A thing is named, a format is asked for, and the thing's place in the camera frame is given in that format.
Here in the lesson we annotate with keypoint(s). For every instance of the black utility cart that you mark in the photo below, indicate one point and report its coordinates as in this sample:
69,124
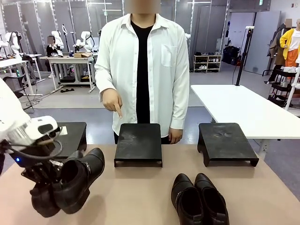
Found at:
284,84

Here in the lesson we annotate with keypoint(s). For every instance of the black bags pile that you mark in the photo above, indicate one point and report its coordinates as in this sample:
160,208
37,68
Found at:
230,55

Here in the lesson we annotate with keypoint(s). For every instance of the person in yellow jacket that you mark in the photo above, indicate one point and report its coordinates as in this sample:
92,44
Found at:
290,44

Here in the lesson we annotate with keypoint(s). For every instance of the seated person in black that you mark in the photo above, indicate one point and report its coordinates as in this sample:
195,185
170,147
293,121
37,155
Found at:
50,50

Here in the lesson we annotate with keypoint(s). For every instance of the wooden shoe rack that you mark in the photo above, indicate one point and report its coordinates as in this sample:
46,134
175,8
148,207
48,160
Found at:
207,63

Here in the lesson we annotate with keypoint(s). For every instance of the person's left hand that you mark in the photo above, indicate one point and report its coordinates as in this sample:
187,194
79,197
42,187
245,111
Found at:
175,136

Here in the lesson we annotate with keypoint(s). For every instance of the person's right forearm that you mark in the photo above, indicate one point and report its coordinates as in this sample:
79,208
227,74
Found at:
105,79

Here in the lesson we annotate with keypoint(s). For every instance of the cardboard box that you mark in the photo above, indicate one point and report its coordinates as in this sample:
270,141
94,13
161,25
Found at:
82,55

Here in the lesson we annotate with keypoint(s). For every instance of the person's left forearm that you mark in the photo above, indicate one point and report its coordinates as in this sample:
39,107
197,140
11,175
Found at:
180,105

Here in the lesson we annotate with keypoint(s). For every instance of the person's right hand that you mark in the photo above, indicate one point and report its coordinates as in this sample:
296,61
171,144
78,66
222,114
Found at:
111,99

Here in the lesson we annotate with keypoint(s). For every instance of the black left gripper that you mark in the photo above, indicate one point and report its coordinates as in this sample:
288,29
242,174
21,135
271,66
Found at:
37,167

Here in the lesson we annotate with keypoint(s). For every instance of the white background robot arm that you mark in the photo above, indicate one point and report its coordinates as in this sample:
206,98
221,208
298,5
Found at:
84,42
12,44
58,43

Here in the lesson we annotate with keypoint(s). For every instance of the person in dark coat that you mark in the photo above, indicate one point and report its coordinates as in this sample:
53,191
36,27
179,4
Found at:
276,54

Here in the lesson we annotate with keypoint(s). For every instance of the person in white shirt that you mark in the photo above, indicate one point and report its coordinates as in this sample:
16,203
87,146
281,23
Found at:
143,70

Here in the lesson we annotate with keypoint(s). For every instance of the large white table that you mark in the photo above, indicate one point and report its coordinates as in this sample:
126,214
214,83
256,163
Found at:
243,110

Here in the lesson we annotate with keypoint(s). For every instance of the black leather buckle shoe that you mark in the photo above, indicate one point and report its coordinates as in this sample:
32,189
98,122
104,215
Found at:
82,178
214,201
44,206
186,204

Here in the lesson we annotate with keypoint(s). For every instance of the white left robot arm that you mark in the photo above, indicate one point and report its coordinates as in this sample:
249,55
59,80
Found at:
11,110

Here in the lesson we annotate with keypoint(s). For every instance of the black camera pole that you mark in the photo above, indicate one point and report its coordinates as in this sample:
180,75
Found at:
243,58

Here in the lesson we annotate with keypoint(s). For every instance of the black shoe stand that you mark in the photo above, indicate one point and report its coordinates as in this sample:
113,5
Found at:
138,145
225,145
72,138

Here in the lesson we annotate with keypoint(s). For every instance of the black office chair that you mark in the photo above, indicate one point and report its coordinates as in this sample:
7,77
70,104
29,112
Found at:
16,86

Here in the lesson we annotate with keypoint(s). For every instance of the white desk with box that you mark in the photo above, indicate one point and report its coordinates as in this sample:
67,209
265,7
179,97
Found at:
70,68

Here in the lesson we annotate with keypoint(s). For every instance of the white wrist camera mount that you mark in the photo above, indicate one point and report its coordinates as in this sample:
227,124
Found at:
45,125

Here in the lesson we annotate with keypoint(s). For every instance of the black floor power strip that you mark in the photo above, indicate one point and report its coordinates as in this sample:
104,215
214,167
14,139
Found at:
67,90

